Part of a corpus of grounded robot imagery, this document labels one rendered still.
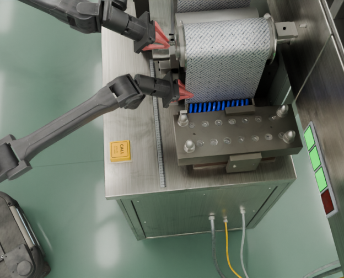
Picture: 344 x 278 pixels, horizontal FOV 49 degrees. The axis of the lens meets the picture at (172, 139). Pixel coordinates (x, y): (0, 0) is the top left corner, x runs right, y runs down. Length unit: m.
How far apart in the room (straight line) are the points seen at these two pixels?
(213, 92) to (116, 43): 0.54
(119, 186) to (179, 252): 0.93
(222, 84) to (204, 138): 0.18
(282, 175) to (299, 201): 0.98
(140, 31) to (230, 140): 0.45
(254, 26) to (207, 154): 0.41
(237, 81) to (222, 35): 0.18
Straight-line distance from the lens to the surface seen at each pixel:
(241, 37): 1.09
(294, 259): 2.23
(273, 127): 1.27
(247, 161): 1.23
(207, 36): 1.08
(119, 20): 1.00
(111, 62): 1.56
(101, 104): 1.08
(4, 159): 1.11
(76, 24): 1.04
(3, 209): 2.14
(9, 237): 2.09
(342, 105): 0.93
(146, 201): 1.39
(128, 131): 1.38
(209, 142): 1.21
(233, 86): 1.22
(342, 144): 0.95
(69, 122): 1.08
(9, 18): 3.18
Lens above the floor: 2.12
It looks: 65 degrees down
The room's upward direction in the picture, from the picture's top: 2 degrees counter-clockwise
